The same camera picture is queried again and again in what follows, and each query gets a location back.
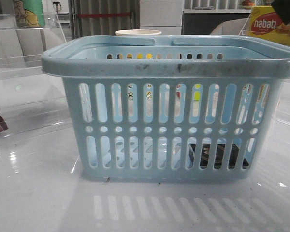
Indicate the light blue plastic basket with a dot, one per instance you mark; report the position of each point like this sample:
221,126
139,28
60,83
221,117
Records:
137,102

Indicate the dark item inside basket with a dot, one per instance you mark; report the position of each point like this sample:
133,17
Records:
220,150

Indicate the yellow popcorn paper cup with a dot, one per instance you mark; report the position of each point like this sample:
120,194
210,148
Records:
138,32

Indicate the clear acrylic display shelf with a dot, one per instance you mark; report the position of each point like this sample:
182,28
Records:
29,99

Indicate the grey armchair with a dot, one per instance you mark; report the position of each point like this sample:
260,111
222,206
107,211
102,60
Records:
231,27

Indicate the plate of fruit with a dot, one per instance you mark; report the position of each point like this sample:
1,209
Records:
247,3

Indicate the yellow nabati wafer box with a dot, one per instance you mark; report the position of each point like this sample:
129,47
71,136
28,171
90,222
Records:
265,23

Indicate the green cartoon drink bottle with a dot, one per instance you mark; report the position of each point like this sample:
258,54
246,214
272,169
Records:
29,13

